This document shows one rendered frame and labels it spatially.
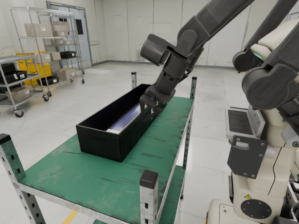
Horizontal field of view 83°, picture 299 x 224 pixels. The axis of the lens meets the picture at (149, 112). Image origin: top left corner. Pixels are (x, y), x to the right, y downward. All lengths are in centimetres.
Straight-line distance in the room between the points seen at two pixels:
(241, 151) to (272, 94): 28
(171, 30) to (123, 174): 759
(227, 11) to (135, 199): 49
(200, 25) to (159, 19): 770
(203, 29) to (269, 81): 17
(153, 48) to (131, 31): 809
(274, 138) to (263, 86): 31
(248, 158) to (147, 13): 790
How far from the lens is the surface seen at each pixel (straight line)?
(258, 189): 80
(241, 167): 70
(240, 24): 782
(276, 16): 89
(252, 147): 66
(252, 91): 43
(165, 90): 47
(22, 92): 398
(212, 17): 43
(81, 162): 65
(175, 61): 44
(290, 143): 52
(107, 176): 57
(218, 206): 140
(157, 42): 46
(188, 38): 42
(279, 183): 78
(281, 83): 44
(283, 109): 48
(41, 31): 462
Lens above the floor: 135
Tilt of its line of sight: 25 degrees down
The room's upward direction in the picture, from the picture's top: straight up
